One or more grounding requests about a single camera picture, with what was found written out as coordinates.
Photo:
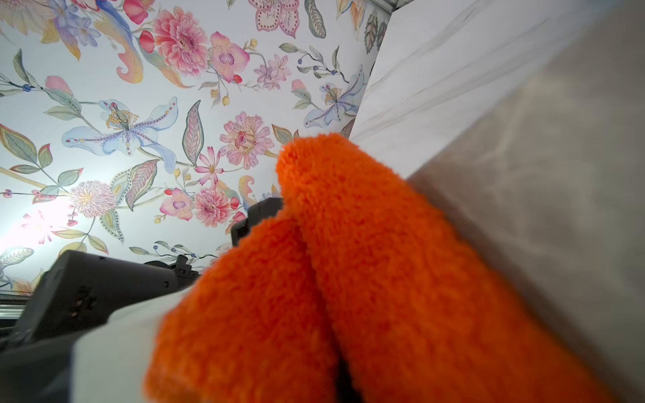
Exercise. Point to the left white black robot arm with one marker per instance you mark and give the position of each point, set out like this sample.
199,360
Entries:
76,295

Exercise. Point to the orange fluffy cloth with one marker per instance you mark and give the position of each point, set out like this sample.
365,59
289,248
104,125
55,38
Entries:
357,272

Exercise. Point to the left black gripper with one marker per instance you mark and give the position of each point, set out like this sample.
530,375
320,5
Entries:
257,213

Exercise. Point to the grey beige eyeglass case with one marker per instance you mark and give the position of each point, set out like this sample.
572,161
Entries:
549,188

